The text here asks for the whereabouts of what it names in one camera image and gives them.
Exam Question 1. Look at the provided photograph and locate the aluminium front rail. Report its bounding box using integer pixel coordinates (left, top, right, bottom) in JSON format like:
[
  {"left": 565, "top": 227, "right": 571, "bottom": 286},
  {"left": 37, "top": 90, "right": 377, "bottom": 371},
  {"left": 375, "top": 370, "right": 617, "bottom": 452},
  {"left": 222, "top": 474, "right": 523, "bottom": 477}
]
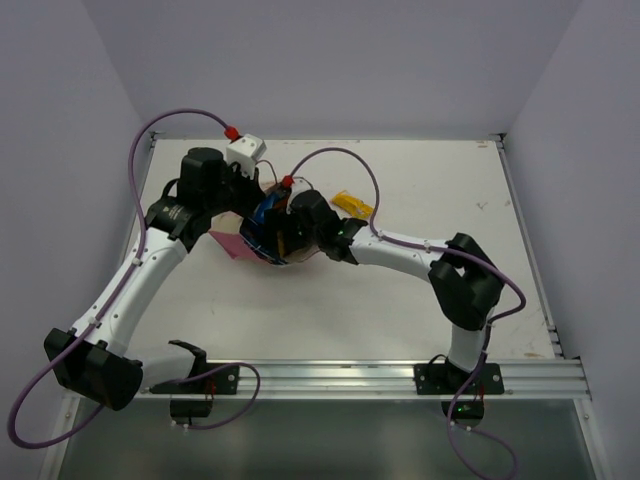
[{"left": 64, "top": 357, "right": 591, "bottom": 401}]

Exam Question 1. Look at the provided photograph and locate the blue snack packet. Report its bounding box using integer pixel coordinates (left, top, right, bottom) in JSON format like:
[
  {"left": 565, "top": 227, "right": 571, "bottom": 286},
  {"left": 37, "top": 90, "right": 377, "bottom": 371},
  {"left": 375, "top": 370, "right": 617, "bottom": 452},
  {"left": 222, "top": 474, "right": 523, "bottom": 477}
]
[{"left": 240, "top": 192, "right": 285, "bottom": 241}]

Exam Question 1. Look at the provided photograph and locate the right black controller box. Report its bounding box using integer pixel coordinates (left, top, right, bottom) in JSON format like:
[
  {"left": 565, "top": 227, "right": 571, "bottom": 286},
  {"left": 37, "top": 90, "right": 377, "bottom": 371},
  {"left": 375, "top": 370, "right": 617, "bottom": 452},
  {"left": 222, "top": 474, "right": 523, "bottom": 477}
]
[{"left": 441, "top": 400, "right": 485, "bottom": 422}]

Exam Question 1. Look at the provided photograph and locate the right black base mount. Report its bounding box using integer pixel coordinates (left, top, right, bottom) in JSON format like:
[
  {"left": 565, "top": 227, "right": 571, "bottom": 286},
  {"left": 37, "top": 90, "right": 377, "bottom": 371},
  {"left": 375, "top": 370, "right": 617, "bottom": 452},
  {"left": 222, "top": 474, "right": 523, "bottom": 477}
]
[{"left": 413, "top": 354, "right": 505, "bottom": 395}]

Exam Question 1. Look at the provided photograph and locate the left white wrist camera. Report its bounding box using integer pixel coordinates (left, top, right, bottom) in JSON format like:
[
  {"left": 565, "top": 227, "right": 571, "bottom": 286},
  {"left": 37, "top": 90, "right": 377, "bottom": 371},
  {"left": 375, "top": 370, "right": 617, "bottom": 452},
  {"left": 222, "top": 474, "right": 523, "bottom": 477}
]
[{"left": 226, "top": 134, "right": 267, "bottom": 179}]

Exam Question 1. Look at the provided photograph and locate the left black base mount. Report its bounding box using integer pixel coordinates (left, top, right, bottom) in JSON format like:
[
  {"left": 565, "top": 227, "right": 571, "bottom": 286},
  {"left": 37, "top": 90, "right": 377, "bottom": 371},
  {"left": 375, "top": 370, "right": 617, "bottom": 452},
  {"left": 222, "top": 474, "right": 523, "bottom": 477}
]
[{"left": 150, "top": 363, "right": 240, "bottom": 396}]

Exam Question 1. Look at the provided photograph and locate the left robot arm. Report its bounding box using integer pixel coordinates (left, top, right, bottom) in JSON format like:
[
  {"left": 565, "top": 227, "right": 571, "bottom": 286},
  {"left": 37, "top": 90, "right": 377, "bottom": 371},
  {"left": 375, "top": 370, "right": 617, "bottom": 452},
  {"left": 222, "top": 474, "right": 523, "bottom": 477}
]
[{"left": 44, "top": 146, "right": 265, "bottom": 411}]

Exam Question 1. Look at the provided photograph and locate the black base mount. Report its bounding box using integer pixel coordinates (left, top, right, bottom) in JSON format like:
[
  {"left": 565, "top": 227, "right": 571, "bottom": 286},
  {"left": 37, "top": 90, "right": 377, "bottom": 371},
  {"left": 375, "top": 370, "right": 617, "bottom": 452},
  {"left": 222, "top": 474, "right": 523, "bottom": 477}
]
[
  {"left": 150, "top": 363, "right": 240, "bottom": 396},
  {"left": 413, "top": 354, "right": 505, "bottom": 395}
]

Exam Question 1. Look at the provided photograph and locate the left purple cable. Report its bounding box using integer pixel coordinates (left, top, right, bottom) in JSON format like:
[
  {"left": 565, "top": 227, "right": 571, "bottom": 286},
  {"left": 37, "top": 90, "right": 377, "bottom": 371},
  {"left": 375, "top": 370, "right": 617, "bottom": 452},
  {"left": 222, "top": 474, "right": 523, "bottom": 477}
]
[{"left": 8, "top": 107, "right": 262, "bottom": 446}]

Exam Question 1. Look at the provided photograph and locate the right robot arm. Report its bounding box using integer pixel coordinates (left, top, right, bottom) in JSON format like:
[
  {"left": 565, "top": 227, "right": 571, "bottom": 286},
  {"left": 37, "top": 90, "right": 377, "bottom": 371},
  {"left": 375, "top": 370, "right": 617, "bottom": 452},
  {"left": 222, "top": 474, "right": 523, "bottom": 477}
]
[{"left": 255, "top": 189, "right": 505, "bottom": 393}]

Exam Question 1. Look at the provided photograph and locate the yellow orange snack packet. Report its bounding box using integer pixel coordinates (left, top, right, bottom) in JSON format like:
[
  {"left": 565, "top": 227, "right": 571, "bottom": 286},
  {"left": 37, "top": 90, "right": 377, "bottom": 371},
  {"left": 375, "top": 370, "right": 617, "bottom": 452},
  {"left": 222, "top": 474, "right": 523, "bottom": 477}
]
[{"left": 331, "top": 190, "right": 374, "bottom": 220}]

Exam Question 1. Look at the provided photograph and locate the pink beige paper bag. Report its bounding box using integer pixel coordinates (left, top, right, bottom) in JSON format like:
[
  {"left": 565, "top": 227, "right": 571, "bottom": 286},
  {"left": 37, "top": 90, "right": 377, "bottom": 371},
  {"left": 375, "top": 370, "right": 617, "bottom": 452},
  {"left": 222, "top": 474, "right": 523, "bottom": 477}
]
[{"left": 209, "top": 169, "right": 313, "bottom": 267}]

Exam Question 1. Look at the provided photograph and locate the black controller box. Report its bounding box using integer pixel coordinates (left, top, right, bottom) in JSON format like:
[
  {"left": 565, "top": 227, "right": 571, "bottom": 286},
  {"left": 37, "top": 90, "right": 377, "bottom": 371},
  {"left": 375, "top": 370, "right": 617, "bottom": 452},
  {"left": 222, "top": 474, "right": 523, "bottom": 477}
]
[
  {"left": 441, "top": 400, "right": 485, "bottom": 422},
  {"left": 169, "top": 396, "right": 213, "bottom": 423}
]

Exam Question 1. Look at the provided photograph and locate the left black controller box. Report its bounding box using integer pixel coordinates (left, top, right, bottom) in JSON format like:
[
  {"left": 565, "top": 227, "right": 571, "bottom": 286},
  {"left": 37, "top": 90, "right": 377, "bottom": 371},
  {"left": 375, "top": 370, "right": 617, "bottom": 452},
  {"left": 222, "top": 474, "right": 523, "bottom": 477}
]
[{"left": 169, "top": 396, "right": 213, "bottom": 423}]

